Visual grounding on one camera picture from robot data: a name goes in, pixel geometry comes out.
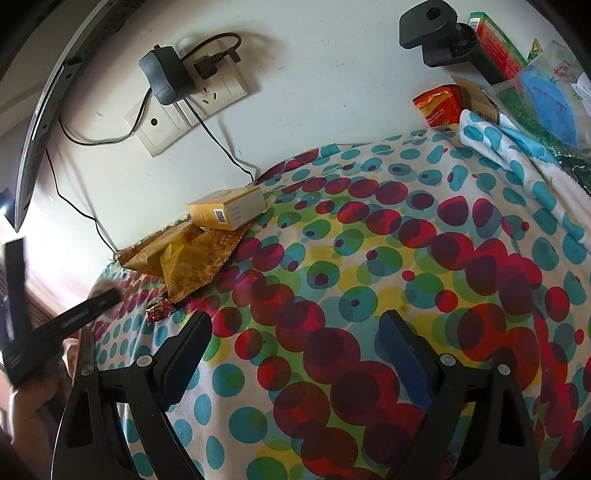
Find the yellow snack packet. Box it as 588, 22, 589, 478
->
159, 225, 244, 304

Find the black clamp mount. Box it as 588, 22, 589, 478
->
399, 0, 505, 87

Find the polka dot blanket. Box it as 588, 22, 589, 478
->
90, 111, 591, 480

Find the person's left hand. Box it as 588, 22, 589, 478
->
8, 339, 81, 462

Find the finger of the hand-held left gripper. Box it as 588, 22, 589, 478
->
2, 287, 120, 386
4, 237, 29, 344

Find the red snack packet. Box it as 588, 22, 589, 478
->
412, 84, 463, 128

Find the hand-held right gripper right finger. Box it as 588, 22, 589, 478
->
378, 309, 541, 480

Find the white wall socket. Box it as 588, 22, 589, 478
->
124, 68, 250, 158

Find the red and green box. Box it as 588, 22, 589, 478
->
468, 11, 528, 82

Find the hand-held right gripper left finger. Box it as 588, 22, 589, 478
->
48, 311, 214, 480

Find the thin black cable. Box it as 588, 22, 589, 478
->
45, 147, 119, 256

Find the black plug cable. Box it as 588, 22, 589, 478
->
185, 99, 257, 184

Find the black power adapter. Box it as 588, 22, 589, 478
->
139, 45, 195, 107

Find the small cardboard box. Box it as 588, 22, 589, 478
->
454, 75, 502, 126

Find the red candy wrapper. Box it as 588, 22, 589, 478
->
146, 296, 175, 322

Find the yellow box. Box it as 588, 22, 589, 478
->
187, 186, 268, 231

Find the black plug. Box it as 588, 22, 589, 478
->
193, 33, 242, 78

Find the clear plastic bag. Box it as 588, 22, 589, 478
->
496, 40, 591, 195

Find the black monitor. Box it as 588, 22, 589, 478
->
13, 0, 129, 233

